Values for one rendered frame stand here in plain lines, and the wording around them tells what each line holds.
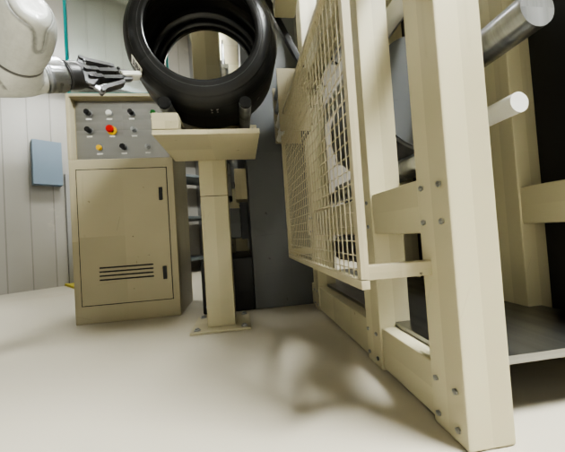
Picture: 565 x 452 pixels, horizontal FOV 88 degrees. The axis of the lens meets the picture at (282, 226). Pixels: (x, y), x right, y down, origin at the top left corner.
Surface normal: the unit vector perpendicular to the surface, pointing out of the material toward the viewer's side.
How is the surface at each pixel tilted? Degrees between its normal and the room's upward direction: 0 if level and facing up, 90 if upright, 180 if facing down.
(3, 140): 90
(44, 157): 90
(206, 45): 90
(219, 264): 90
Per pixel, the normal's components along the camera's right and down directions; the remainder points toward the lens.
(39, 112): 0.72, -0.07
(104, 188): 0.14, -0.04
